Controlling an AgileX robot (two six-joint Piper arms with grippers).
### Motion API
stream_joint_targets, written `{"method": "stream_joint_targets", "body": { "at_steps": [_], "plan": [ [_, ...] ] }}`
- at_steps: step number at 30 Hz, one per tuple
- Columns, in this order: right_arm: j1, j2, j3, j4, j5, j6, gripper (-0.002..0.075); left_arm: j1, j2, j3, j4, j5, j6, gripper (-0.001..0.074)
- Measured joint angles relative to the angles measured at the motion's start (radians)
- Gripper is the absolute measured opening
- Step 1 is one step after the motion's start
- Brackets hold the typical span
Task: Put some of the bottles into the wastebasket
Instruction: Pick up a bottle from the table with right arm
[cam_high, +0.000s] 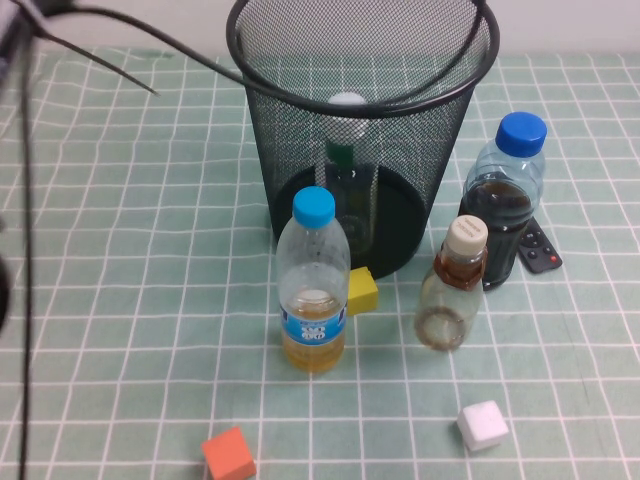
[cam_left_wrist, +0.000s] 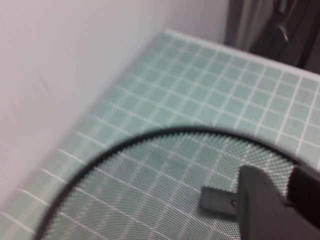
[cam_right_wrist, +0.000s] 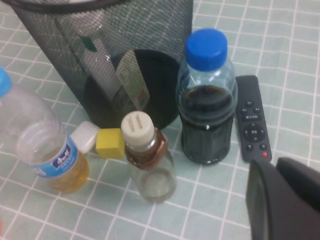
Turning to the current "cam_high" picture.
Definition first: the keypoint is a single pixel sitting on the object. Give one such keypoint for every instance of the black remote control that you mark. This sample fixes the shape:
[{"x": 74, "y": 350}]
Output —
[{"x": 539, "y": 256}]

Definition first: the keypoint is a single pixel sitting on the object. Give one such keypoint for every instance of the white cube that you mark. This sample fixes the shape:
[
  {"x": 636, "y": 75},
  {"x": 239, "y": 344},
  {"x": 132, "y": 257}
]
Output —
[{"x": 482, "y": 425}]

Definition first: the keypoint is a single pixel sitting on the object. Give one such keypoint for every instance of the green checked tablecloth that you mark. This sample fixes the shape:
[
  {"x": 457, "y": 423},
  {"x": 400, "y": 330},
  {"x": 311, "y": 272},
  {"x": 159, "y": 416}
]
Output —
[{"x": 125, "y": 350}]

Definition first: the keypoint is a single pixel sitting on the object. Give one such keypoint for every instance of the blue-capped bottle dark liquid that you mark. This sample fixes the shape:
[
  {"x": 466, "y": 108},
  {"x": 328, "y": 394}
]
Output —
[{"x": 505, "y": 170}]

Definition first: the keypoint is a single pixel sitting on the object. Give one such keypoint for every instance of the clear bottle white cap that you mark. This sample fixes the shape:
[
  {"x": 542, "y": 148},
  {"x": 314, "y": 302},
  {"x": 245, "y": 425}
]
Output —
[{"x": 346, "y": 99}]

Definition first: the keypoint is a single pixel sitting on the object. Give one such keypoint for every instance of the yellow block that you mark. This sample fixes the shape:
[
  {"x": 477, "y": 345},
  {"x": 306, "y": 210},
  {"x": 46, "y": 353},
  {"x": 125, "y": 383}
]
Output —
[{"x": 364, "y": 295}]

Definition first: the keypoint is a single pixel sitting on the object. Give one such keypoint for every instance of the black mesh wastebasket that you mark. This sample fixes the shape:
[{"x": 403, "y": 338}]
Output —
[{"x": 400, "y": 150}]

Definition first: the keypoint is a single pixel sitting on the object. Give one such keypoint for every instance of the orange cube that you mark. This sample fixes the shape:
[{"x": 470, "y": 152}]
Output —
[{"x": 227, "y": 452}]

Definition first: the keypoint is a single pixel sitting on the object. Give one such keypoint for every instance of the light-blue-capped bottle yellow liquid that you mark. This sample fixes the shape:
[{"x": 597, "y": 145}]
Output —
[{"x": 312, "y": 280}]

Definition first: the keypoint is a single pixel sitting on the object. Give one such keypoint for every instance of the beige-capped bottle brown neck wrap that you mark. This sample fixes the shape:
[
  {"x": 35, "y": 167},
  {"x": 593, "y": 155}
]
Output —
[{"x": 445, "y": 310}]

